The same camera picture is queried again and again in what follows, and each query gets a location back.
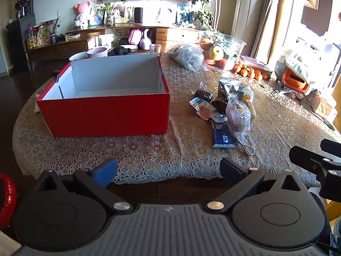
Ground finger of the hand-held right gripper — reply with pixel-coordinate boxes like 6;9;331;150
320;139;341;158
289;145;341;203

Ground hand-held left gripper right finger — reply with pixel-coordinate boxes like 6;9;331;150
206;157;309;214

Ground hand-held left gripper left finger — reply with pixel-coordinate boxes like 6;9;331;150
36;158;134;214

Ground white cable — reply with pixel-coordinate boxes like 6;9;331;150
234;131;256;157

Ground blue snack bar packet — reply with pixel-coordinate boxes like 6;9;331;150
212;121;236;148

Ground clear bread packet blueberry print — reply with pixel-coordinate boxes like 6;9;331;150
226;93;252;139

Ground red cardboard box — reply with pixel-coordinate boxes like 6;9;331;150
36;54;171;137

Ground white snack packet orange picture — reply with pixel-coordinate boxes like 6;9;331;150
189;97;227;123

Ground black snack packet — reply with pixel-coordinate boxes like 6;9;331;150
194;89;214;102

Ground silver packet with orange print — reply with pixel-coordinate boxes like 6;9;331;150
218;77;253;102

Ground brown paper bag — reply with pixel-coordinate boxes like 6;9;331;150
301;89;336;123

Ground orange and grey appliance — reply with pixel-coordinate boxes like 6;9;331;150
274;60;311;94

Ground red round object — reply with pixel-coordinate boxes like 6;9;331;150
0;173;17;228

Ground tray of oranges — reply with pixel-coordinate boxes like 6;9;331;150
240;55;273;79

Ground red apple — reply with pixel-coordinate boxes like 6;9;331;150
217;57;236;71

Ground white bowl with red rim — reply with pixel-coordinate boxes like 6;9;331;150
69;51;90;61

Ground pink mug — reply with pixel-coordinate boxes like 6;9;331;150
87;47;108;58

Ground dark cloth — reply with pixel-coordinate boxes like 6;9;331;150
108;46;131;56

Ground clear plastic bag grey contents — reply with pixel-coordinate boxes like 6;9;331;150
166;43;208;72

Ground clear fruit bowl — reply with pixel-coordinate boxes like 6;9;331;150
198;31;247;71

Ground wooden television cabinet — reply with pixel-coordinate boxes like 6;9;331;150
27;24;208;62

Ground orange round fruit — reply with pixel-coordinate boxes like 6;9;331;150
200;37;214;50

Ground purple vase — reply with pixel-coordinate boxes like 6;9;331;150
140;28;153;50

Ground pink bag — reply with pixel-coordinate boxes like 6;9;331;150
128;28;142;45

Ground beige curtain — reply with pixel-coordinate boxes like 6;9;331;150
250;0;285;59

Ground small plant in dark vase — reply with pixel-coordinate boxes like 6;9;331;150
39;11;61;44

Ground snack jar with pink lid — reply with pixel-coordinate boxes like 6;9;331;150
26;27;39;50

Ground potted grass plant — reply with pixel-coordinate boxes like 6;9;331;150
93;0;126;26

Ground black cabinet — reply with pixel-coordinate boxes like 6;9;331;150
6;15;36;72

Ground white standing air conditioner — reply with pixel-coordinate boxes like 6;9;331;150
232;0;267;56

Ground pink teddy bear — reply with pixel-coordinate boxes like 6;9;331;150
74;2;90;27

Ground coffee machine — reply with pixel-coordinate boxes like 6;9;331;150
14;0;35;19

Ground photo frame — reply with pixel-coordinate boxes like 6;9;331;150
114;6;126;23

